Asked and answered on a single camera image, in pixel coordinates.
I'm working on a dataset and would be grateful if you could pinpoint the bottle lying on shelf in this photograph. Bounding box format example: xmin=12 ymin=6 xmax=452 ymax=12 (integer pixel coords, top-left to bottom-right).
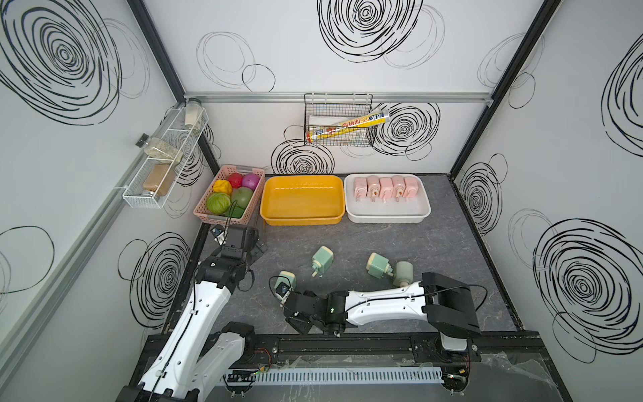
xmin=136 ymin=134 xmax=184 ymax=165

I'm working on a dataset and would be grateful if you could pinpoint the yellow plastic storage box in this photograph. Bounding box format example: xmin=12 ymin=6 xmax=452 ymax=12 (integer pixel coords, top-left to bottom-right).
xmin=260 ymin=175 xmax=345 ymax=226

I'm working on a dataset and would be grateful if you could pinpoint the light green toy apple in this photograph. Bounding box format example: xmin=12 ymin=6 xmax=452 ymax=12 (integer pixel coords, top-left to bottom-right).
xmin=231 ymin=187 xmax=254 ymax=209

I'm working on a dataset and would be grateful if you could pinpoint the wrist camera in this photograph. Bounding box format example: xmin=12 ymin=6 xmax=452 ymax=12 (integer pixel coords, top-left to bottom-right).
xmin=209 ymin=224 xmax=227 ymax=246
xmin=275 ymin=281 xmax=291 ymax=304

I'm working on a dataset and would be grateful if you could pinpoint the white slotted cable duct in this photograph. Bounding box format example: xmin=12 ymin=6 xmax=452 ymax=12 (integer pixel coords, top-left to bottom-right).
xmin=219 ymin=367 xmax=444 ymax=387

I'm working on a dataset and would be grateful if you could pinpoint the black wire wall basket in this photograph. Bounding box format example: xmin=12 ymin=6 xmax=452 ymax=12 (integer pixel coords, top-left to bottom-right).
xmin=304 ymin=92 xmax=373 ymax=147

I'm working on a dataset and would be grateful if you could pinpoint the white wire wall shelf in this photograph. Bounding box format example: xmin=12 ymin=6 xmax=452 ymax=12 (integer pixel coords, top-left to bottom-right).
xmin=122 ymin=99 xmax=209 ymax=209

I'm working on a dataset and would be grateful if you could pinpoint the green sharpener right round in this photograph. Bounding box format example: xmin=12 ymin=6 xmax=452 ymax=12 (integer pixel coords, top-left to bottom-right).
xmin=393 ymin=261 xmax=414 ymax=287

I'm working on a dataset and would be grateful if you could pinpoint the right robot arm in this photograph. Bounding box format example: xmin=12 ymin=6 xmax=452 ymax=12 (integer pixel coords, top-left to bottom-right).
xmin=273 ymin=271 xmax=482 ymax=353

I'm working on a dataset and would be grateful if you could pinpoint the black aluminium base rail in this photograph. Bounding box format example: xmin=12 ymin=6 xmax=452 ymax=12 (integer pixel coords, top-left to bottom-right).
xmin=142 ymin=331 xmax=546 ymax=358

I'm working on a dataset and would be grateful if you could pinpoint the yellow toy fruit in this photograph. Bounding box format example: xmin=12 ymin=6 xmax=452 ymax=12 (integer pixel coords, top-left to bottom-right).
xmin=211 ymin=179 xmax=233 ymax=196

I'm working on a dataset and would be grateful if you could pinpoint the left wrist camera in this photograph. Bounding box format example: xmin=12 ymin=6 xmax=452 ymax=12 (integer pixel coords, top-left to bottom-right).
xmin=209 ymin=224 xmax=227 ymax=246

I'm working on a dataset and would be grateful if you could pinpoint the clear jar on shelf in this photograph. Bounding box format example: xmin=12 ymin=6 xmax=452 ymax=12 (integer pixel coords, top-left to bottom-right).
xmin=184 ymin=98 xmax=203 ymax=128

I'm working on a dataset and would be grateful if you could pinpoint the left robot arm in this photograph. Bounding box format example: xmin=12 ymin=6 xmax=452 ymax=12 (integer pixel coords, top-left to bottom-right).
xmin=117 ymin=225 xmax=262 ymax=401

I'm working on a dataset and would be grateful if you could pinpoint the red toy fruit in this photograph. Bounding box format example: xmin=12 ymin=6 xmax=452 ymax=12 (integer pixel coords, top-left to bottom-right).
xmin=227 ymin=173 xmax=244 ymax=189

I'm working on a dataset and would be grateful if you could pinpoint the pink sharpener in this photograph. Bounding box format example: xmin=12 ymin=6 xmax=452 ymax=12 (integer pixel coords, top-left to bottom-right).
xmin=391 ymin=175 xmax=406 ymax=202
xmin=403 ymin=176 xmax=420 ymax=200
xmin=353 ymin=177 xmax=368 ymax=202
xmin=379 ymin=177 xmax=394 ymax=204
xmin=367 ymin=175 xmax=381 ymax=202

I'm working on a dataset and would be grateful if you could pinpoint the green toy cabbage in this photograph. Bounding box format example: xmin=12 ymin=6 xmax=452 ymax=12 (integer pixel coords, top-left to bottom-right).
xmin=206 ymin=193 xmax=232 ymax=216

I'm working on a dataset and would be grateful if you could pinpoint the pink perforated basket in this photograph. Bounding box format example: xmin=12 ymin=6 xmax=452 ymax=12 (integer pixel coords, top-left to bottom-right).
xmin=194 ymin=165 xmax=266 ymax=226

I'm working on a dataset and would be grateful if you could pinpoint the yellow red tube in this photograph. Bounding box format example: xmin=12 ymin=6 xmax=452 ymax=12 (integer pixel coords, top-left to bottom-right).
xmin=305 ymin=110 xmax=389 ymax=143

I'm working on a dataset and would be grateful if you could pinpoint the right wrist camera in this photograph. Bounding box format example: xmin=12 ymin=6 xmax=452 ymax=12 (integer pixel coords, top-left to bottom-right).
xmin=275 ymin=281 xmax=291 ymax=304

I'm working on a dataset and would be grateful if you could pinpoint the green sharpener square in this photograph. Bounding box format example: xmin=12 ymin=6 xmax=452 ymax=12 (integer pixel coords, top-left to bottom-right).
xmin=366 ymin=252 xmax=394 ymax=279

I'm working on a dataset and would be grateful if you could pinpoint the white plastic storage box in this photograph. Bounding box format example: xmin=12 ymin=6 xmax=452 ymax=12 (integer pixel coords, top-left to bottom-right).
xmin=343 ymin=174 xmax=431 ymax=224

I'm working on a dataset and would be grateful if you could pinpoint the magenta toy fruit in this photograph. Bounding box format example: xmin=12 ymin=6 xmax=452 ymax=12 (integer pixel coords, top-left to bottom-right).
xmin=241 ymin=174 xmax=261 ymax=191

